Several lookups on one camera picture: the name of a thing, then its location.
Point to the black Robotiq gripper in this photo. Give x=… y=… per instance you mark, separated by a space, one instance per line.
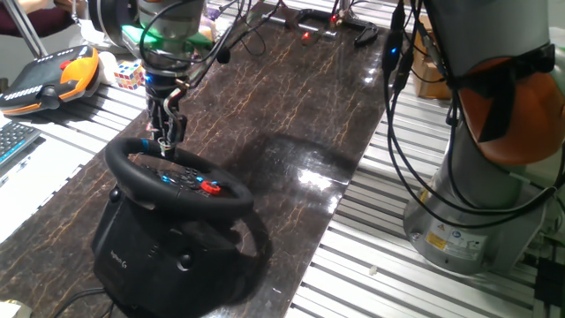
x=161 y=95

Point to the black gaming steering wheel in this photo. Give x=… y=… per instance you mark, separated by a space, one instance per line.
x=145 y=190

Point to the black Logitech wheel base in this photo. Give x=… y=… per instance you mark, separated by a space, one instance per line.
x=154 y=260

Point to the forearm in maroon sleeve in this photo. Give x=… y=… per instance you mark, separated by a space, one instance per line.
x=39 y=20

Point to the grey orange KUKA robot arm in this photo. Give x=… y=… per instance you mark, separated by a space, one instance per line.
x=476 y=44

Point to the person's bare hand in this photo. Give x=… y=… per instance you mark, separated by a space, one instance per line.
x=68 y=4

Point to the Rubik's cube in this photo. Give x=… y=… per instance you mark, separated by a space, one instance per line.
x=129 y=75

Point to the green wrist adapter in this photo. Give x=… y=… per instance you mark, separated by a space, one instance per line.
x=132 y=34

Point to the dark brown marble mat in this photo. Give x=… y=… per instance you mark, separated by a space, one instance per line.
x=273 y=110

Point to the orange black teach pendant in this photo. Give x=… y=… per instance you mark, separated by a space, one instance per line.
x=44 y=79

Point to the black computer keyboard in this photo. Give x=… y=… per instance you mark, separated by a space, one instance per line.
x=13 y=139

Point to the large white paper sheet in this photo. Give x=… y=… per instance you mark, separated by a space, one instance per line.
x=26 y=199

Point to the small board with red LED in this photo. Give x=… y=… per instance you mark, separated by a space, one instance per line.
x=305 y=36
x=334 y=18

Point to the silver metal rod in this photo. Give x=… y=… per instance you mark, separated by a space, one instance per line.
x=318 y=30

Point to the black stand base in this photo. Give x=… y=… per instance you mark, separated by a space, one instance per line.
x=366 y=35

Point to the white gold packet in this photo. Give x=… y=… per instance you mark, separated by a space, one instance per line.
x=13 y=310

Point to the black junction box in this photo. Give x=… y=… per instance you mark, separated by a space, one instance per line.
x=549 y=282

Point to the upright aluminium frame post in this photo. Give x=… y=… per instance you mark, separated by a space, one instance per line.
x=26 y=31

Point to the round silver post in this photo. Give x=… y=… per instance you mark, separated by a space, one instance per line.
x=345 y=6

